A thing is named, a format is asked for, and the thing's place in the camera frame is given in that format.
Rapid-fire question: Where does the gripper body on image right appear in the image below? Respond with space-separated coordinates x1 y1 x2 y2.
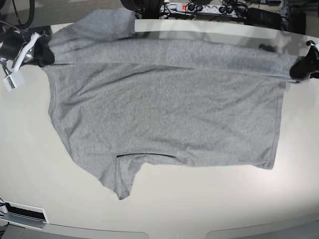
306 41 319 61

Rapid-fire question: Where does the white power strip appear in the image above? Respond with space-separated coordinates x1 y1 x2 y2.
160 2 237 17

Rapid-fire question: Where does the black power adapter box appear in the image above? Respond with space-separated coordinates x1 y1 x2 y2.
244 8 282 29

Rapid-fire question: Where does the grey t-shirt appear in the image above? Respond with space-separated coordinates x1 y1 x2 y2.
44 9 297 199

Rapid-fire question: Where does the table cable grommet box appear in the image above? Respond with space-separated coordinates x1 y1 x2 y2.
0 199 49 230

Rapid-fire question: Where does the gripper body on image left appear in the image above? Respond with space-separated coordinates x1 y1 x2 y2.
0 29 47 68

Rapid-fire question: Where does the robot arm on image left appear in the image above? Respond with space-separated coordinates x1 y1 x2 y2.
0 0 55 67

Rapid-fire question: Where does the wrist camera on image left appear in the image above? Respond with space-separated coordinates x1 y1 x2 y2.
3 71 24 92

